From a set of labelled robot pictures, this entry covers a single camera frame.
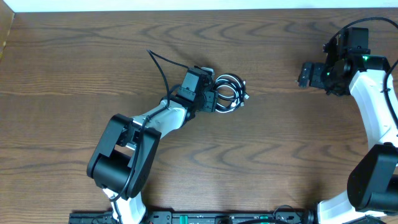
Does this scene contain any white usb cable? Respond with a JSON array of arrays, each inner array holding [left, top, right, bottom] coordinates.
[[214, 75, 251, 113]]

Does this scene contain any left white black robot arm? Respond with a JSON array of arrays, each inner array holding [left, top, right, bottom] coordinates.
[[86, 66, 218, 223]]

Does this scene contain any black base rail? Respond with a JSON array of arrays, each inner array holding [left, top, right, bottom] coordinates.
[[68, 210, 318, 224]]

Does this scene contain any black usb cable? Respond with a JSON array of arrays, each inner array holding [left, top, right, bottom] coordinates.
[[213, 73, 246, 114]]

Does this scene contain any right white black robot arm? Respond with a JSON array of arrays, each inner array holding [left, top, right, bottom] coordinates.
[[298, 27, 397, 223]]

